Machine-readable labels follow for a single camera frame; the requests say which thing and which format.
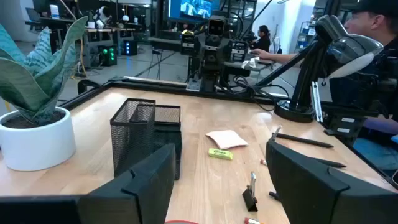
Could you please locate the yellow-green eraser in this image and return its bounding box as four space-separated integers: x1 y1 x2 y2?
208 147 234 161

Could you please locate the blue-lit computer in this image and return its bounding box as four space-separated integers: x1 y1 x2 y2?
123 39 138 57

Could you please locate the silver aluminium bar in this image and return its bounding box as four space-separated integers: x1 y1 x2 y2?
310 81 324 123

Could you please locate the black mesh desk organizer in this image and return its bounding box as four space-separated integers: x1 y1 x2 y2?
109 98 183 181

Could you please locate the black cable bundle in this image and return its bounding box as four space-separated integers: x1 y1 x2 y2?
217 74 292 112

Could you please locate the snake plant in white pot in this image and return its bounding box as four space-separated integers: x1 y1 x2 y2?
0 16 90 172

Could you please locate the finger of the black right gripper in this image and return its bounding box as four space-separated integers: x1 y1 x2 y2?
180 33 196 57
231 40 249 63

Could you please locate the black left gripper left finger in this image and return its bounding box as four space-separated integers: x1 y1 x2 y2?
78 143 177 224

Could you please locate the person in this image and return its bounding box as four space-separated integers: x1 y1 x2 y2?
251 0 398 175
249 24 271 53

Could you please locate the blue display screen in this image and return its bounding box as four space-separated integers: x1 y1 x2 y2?
167 0 215 23

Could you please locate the white cloth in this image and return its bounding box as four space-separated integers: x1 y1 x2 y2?
241 57 261 70

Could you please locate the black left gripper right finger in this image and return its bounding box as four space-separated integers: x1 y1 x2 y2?
266 139 398 224

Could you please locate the black desk lamp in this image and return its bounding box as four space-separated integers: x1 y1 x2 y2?
273 14 385 124

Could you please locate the green-lit computer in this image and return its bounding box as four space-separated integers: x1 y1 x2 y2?
98 45 118 67

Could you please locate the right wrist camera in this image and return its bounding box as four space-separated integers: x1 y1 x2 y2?
206 15 226 37

